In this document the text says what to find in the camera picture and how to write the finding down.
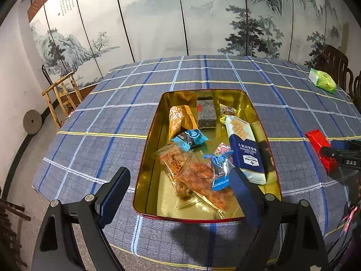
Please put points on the small bamboo stool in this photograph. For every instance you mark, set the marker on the small bamboo stool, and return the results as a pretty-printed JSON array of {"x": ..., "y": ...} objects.
[{"x": 63, "y": 97}]

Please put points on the orange snack bag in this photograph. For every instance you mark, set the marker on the orange snack bag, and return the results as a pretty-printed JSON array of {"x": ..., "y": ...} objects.
[{"x": 180, "y": 117}]

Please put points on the clear orange cracker pack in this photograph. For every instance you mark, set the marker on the clear orange cracker pack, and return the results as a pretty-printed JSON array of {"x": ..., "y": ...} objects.
[{"x": 198, "y": 177}]

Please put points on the dark sesame block snack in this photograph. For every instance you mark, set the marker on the dark sesame block snack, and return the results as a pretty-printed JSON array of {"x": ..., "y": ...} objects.
[{"x": 207, "y": 118}]

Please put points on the painted folding screen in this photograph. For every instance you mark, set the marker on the painted folding screen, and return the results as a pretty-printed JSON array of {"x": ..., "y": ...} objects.
[{"x": 91, "y": 37}]

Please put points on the clear fried twist snack bag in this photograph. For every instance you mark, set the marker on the clear fried twist snack bag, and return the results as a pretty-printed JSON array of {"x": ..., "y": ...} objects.
[{"x": 172, "y": 158}]

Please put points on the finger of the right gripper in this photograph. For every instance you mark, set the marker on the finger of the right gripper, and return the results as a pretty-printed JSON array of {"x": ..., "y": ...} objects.
[
  {"x": 346, "y": 144},
  {"x": 335, "y": 153}
]

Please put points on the blue plaid tablecloth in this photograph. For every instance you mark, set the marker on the blue plaid tablecloth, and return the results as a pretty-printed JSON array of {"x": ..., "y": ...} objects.
[{"x": 124, "y": 121}]

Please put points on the yellow cake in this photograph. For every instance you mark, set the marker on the yellow cake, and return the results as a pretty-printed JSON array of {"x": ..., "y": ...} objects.
[{"x": 226, "y": 111}]

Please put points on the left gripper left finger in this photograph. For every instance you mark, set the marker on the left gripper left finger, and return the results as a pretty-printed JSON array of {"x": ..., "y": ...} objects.
[{"x": 56, "y": 247}]

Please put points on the pink cube snack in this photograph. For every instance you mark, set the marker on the pink cube snack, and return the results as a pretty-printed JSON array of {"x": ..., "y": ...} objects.
[{"x": 224, "y": 149}]

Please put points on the red snack packet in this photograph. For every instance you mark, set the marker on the red snack packet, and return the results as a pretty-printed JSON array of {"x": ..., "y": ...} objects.
[{"x": 318, "y": 142}]

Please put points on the blue soda cracker pack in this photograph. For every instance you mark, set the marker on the blue soda cracker pack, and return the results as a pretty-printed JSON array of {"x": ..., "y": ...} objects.
[{"x": 246, "y": 155}]

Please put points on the blue dark candy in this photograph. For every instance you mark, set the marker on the blue dark candy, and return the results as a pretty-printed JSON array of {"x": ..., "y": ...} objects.
[{"x": 221, "y": 167}]

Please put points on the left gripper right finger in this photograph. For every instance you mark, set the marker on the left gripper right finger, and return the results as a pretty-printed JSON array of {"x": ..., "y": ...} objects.
[{"x": 302, "y": 246}]

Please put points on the dark wooden chair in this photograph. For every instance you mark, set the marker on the dark wooden chair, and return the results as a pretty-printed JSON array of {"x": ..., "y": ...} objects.
[
  {"x": 356, "y": 92},
  {"x": 335, "y": 63}
]

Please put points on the blue chocolate candy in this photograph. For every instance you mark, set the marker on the blue chocolate candy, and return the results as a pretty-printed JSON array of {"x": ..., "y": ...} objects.
[{"x": 190, "y": 139}]

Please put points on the green tissue pack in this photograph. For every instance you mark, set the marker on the green tissue pack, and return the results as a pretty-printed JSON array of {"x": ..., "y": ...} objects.
[{"x": 322, "y": 80}]

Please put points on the round stone disc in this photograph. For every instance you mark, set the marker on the round stone disc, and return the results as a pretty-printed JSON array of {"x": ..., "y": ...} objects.
[{"x": 32, "y": 122}]

